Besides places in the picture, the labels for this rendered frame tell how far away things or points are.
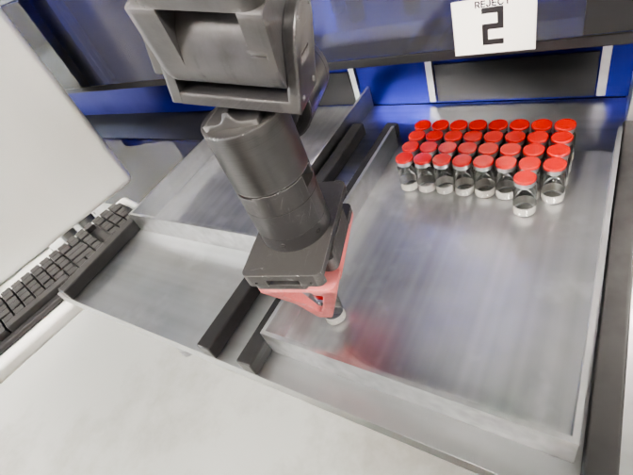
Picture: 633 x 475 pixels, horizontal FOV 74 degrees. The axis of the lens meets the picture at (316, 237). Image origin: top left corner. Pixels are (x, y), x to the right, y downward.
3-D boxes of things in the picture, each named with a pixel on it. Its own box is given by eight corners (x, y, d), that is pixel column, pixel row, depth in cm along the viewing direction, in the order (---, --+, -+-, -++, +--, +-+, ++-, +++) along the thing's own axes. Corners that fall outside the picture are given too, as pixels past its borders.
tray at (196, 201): (255, 109, 84) (248, 93, 82) (373, 106, 70) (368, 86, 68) (141, 230, 66) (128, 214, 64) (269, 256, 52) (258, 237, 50)
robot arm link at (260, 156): (176, 129, 25) (260, 117, 23) (220, 73, 29) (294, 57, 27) (228, 211, 30) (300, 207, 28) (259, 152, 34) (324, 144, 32)
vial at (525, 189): (514, 202, 45) (515, 169, 42) (537, 204, 44) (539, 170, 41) (511, 216, 44) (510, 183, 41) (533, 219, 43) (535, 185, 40)
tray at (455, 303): (396, 146, 60) (391, 125, 58) (617, 153, 46) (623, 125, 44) (273, 351, 42) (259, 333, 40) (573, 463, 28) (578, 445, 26)
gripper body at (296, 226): (350, 195, 37) (327, 123, 32) (328, 291, 30) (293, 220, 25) (284, 201, 39) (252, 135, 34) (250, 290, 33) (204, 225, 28)
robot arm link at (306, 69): (126, 2, 21) (292, 9, 19) (216, -65, 28) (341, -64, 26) (192, 182, 30) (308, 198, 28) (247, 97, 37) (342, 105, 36)
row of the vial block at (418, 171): (405, 180, 54) (398, 151, 51) (565, 191, 44) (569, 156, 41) (398, 191, 53) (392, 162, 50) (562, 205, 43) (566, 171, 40)
